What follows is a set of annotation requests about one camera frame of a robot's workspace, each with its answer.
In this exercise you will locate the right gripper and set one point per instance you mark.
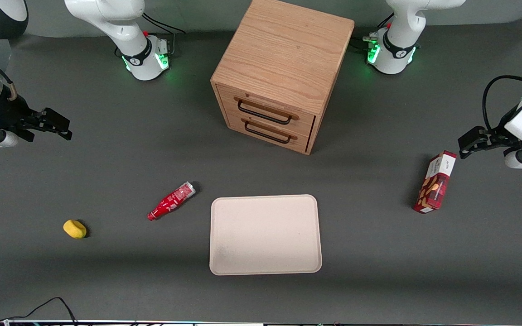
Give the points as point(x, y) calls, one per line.
point(8, 113)

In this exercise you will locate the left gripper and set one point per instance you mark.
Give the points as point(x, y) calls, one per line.
point(495, 136)

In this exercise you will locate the red coke bottle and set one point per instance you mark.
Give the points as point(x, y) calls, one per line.
point(172, 201)

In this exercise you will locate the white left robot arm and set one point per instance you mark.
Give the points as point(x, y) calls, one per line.
point(397, 54)

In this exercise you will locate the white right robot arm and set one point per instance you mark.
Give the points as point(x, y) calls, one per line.
point(125, 27)

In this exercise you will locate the beige rectangular tray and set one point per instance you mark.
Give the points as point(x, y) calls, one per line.
point(265, 235)

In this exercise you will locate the red snack box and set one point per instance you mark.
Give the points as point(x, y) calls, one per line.
point(435, 185)

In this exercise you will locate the yellow sponge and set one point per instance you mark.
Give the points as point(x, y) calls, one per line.
point(74, 229)

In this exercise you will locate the wooden drawer front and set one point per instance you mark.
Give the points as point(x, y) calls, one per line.
point(302, 140)
point(304, 121)

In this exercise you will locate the wooden drawer cabinet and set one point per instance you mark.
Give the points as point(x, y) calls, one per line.
point(283, 54)

